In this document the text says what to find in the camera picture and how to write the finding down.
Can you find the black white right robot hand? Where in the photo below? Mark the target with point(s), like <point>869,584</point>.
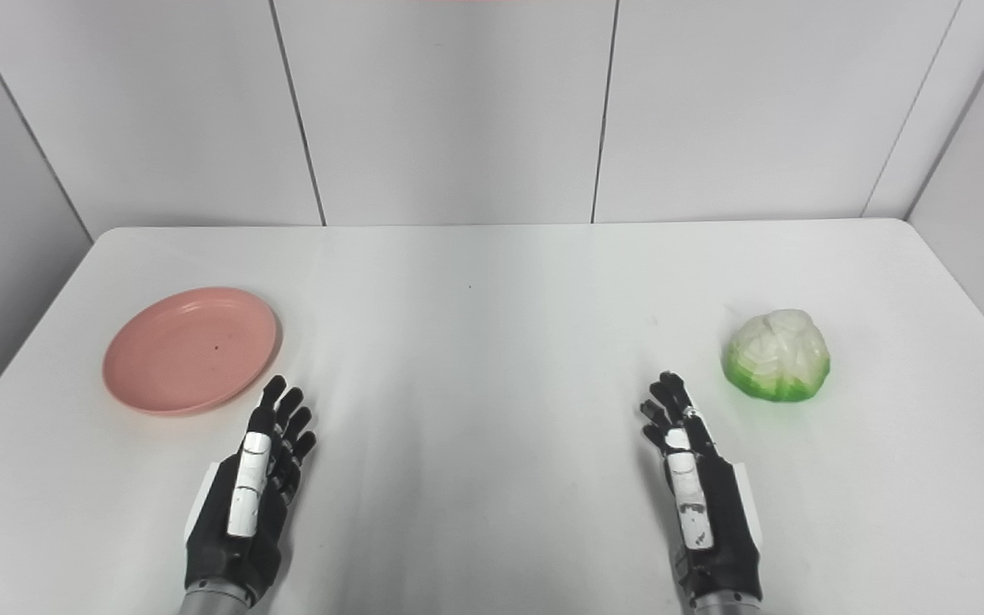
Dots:
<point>718,530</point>

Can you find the green white toy cabbage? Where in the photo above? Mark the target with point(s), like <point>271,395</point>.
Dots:
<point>776,354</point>

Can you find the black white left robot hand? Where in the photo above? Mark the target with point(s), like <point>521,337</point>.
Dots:
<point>236,538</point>

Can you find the pink plate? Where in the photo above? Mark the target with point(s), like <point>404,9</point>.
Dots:
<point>189,352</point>

